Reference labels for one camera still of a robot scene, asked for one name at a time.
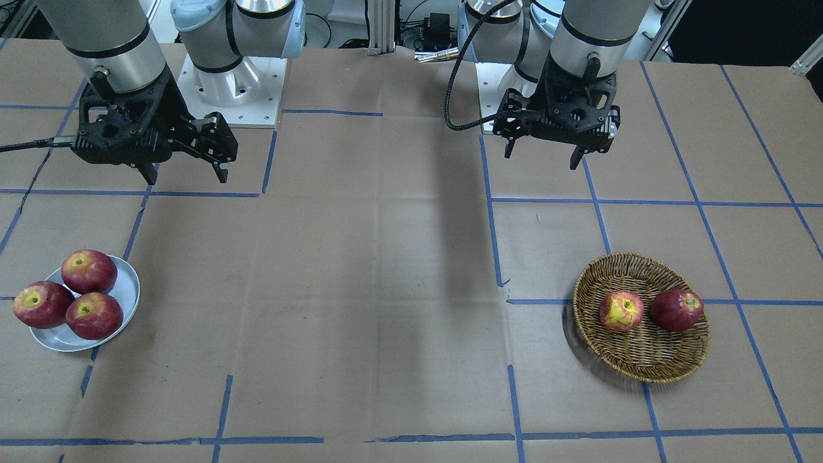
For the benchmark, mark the red apple front plate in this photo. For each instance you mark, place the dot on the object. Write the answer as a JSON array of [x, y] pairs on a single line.
[[94, 316]]

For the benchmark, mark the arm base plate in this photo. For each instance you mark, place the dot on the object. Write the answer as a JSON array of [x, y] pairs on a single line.
[[495, 78], [257, 96]]

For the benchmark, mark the white plate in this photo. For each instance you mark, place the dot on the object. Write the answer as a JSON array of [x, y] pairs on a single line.
[[126, 291]]

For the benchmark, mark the red apple top plate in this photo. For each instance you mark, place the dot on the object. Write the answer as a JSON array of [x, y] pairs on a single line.
[[89, 271]]

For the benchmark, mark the dark red apple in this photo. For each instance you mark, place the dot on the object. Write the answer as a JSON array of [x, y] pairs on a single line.
[[676, 310]]

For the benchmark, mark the aluminium frame post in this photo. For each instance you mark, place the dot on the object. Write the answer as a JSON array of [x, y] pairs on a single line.
[[381, 27]]

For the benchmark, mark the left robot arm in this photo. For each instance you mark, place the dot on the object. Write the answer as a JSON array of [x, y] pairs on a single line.
[[525, 33]]

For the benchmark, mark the red apple plate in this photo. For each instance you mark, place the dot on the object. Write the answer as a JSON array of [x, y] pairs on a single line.
[[94, 316], [89, 271], [43, 304]]

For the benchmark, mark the black power adapter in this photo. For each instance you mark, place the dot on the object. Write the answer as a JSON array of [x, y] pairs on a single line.
[[436, 32]]

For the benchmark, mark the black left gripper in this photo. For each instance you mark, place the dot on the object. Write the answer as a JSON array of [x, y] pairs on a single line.
[[511, 121]]

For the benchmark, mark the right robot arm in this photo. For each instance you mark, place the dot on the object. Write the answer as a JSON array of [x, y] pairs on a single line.
[[116, 36]]

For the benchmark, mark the red yellow apple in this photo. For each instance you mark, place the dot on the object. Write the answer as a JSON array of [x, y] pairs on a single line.
[[621, 311]]

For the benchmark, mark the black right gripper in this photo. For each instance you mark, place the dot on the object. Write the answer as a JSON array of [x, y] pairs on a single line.
[[168, 103]]

